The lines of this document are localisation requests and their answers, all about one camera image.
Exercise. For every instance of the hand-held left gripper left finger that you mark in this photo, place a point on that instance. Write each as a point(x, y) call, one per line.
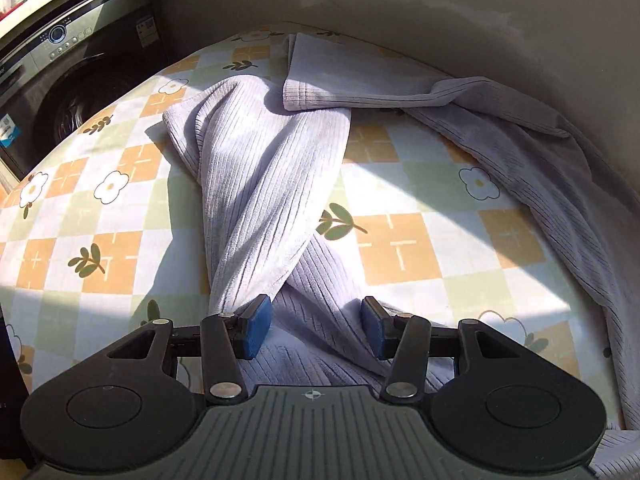
point(257, 325)

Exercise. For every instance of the floral checkered tablecloth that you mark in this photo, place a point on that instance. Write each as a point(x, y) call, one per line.
point(400, 250)

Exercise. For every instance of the lavender ribbed towel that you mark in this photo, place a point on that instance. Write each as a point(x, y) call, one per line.
point(265, 160)

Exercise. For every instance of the grey front-load washing machine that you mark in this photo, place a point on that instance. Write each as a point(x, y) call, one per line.
point(65, 70)

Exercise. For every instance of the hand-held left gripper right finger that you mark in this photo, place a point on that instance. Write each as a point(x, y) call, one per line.
point(373, 325)

